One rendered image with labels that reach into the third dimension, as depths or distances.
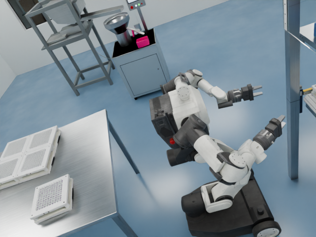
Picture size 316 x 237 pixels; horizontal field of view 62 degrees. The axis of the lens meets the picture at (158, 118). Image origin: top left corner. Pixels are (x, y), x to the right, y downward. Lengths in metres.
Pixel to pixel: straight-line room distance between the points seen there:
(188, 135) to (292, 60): 0.81
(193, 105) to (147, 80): 2.44
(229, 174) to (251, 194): 1.11
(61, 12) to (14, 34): 2.79
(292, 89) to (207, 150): 0.87
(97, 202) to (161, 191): 1.09
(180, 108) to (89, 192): 0.83
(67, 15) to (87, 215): 3.27
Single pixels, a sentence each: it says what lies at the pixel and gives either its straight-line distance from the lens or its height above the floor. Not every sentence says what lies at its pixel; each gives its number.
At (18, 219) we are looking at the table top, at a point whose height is 0.89.
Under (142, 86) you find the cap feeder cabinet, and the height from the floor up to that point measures 0.21.
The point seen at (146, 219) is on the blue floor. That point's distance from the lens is 2.61.
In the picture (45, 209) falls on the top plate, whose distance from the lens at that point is 1.83.
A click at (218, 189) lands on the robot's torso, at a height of 0.36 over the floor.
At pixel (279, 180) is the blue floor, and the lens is 2.58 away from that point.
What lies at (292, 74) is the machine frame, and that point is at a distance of 1.81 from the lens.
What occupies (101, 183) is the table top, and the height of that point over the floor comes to 0.89.
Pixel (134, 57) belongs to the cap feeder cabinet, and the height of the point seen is 0.67.
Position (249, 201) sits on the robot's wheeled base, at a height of 0.19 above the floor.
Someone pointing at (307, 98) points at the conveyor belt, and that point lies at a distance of 1.92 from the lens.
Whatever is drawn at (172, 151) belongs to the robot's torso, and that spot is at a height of 0.91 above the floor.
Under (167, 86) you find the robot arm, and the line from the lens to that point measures 1.66.
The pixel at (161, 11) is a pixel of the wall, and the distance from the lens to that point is 6.28.
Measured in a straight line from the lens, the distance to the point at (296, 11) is 1.52.
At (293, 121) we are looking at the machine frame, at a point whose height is 0.69.
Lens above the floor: 2.13
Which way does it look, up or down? 38 degrees down
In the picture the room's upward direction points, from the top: 24 degrees counter-clockwise
